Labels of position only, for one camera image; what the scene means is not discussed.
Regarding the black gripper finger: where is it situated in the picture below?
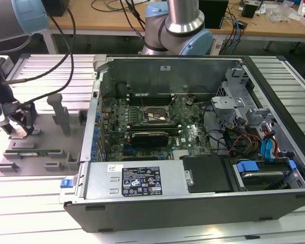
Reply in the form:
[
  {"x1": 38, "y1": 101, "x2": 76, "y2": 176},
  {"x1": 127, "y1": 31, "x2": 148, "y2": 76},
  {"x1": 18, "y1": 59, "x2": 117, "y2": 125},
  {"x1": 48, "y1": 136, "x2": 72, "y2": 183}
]
[
  {"x1": 1, "y1": 119, "x2": 16, "y2": 136},
  {"x1": 14, "y1": 103, "x2": 38, "y2": 136}
]

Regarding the CPU socket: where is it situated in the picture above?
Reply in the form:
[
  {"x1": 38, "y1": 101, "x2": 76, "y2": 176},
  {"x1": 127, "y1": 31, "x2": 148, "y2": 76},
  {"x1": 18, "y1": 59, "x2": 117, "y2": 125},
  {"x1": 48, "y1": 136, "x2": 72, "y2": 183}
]
[{"x1": 140, "y1": 104, "x2": 174, "y2": 126}]

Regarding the green RAM stick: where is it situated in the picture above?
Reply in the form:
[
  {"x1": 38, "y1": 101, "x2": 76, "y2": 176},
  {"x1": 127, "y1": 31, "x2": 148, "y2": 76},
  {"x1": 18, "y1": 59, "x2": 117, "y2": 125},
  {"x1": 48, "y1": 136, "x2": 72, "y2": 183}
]
[{"x1": 5, "y1": 149, "x2": 62, "y2": 157}]

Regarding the grey parts rack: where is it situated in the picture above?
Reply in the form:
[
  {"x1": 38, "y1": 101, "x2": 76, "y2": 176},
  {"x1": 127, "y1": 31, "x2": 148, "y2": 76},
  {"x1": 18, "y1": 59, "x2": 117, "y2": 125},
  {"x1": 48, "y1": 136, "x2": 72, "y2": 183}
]
[{"x1": 0, "y1": 93, "x2": 88, "y2": 177}]

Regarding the silver power supply unit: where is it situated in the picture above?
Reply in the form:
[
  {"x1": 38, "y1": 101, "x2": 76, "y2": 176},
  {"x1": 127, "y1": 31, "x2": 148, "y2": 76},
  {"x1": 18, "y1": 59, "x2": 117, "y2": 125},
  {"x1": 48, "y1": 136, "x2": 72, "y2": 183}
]
[{"x1": 84, "y1": 160, "x2": 191, "y2": 200}]

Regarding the black cylinder part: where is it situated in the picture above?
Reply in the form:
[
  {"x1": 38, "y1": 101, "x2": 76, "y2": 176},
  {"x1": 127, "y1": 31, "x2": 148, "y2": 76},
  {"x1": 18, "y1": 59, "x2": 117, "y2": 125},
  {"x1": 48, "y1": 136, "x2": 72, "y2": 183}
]
[{"x1": 116, "y1": 82, "x2": 129, "y2": 99}]

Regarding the large black box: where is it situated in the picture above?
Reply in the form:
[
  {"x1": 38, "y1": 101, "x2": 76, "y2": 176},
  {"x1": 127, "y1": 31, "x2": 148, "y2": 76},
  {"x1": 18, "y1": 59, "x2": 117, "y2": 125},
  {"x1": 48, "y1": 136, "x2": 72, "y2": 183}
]
[{"x1": 48, "y1": 0, "x2": 70, "y2": 16}]

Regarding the black graphics card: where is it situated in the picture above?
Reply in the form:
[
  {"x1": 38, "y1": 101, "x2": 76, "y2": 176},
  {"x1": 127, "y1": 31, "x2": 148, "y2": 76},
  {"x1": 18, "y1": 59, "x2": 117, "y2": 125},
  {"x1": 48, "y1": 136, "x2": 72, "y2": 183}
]
[{"x1": 130, "y1": 131, "x2": 170, "y2": 148}]

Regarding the black RAM slot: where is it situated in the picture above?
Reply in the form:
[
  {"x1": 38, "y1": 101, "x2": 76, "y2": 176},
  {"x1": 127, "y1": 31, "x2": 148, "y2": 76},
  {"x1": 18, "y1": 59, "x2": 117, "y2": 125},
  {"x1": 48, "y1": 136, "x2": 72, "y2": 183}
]
[
  {"x1": 129, "y1": 99, "x2": 175, "y2": 106},
  {"x1": 126, "y1": 123, "x2": 178, "y2": 129},
  {"x1": 128, "y1": 127, "x2": 181, "y2": 135},
  {"x1": 128, "y1": 93, "x2": 174, "y2": 100}
]

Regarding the silver chipset heatsink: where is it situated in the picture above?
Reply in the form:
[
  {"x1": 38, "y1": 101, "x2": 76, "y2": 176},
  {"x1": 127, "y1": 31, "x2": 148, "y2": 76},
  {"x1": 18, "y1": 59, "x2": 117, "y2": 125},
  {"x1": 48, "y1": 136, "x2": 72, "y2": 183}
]
[{"x1": 172, "y1": 149, "x2": 192, "y2": 160}]

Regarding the green motherboard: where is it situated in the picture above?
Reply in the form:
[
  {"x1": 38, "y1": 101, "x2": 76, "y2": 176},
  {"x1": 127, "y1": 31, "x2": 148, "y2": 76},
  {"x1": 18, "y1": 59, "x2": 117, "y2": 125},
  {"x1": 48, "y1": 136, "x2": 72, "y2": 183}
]
[{"x1": 101, "y1": 93, "x2": 215, "y2": 162}]

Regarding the black open PC case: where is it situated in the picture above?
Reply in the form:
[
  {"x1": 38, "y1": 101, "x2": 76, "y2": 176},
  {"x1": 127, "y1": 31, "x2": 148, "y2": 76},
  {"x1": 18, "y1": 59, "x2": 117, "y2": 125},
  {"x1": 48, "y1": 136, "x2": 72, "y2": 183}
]
[{"x1": 63, "y1": 54, "x2": 305, "y2": 233}]

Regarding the black plastic shroud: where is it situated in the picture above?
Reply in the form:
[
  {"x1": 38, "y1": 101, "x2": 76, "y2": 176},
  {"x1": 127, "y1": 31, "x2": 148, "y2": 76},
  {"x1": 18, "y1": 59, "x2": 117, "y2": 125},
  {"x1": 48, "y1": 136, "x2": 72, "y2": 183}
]
[{"x1": 179, "y1": 154, "x2": 235, "y2": 194}]

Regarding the silver metal drive cage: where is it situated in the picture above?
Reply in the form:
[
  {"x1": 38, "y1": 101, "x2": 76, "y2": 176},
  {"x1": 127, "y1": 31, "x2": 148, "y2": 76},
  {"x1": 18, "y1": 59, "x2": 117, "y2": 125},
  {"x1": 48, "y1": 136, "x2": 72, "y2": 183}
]
[{"x1": 210, "y1": 66, "x2": 280, "y2": 133}]

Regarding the hard disk in blue carrier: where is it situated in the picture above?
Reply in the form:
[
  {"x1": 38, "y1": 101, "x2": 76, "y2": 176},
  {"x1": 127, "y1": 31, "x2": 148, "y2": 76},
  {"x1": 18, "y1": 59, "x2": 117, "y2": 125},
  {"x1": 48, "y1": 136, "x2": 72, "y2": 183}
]
[{"x1": 232, "y1": 159, "x2": 297, "y2": 192}]

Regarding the small black cube device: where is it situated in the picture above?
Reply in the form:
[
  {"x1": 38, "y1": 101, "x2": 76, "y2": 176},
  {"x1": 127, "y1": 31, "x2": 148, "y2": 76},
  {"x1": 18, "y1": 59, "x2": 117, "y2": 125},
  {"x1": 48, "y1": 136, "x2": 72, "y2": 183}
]
[{"x1": 242, "y1": 2, "x2": 258, "y2": 18}]

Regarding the clear plastic wrapping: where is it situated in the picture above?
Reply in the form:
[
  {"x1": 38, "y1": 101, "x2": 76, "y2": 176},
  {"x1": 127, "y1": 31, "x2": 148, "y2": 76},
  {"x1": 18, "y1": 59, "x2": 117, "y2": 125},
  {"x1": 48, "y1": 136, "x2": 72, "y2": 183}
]
[{"x1": 268, "y1": 4, "x2": 299, "y2": 23}]

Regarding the black camera cable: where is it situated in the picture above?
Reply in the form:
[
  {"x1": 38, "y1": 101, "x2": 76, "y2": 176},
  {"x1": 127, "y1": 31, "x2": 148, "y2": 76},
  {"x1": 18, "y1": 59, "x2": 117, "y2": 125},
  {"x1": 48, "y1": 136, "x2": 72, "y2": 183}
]
[{"x1": 17, "y1": 15, "x2": 76, "y2": 107}]

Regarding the black cable with brass plug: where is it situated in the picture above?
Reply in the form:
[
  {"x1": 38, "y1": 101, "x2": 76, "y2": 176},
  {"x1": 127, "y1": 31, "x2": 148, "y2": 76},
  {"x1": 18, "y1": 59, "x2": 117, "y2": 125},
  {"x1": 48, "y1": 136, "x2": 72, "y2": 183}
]
[{"x1": 1, "y1": 7, "x2": 76, "y2": 85}]

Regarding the wooden desk white frame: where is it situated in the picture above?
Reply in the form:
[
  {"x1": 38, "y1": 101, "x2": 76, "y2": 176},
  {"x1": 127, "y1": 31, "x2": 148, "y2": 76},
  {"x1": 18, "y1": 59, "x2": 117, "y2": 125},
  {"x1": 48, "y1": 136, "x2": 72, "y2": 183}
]
[{"x1": 42, "y1": 0, "x2": 305, "y2": 55}]

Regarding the black power cable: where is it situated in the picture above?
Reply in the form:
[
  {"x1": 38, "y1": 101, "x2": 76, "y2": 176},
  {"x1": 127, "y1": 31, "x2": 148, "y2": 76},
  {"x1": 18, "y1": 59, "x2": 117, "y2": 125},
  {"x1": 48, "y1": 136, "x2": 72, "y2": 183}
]
[{"x1": 202, "y1": 101, "x2": 235, "y2": 155}]

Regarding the red power wire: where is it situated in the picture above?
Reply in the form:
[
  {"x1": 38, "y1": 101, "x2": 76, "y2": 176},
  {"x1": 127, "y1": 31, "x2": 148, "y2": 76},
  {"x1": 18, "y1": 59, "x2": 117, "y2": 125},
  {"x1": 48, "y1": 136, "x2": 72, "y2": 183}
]
[{"x1": 230, "y1": 133, "x2": 263, "y2": 154}]

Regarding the blue network cable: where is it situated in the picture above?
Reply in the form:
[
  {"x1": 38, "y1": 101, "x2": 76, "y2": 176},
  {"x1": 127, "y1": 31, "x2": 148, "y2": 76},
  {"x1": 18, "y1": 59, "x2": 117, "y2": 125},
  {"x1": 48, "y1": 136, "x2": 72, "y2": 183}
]
[{"x1": 231, "y1": 11, "x2": 242, "y2": 55}]

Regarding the blue flat data wire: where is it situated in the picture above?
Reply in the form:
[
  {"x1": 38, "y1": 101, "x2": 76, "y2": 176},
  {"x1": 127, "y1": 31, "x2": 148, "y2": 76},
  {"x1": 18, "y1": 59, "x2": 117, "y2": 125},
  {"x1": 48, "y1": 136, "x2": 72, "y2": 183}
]
[{"x1": 260, "y1": 138, "x2": 277, "y2": 163}]

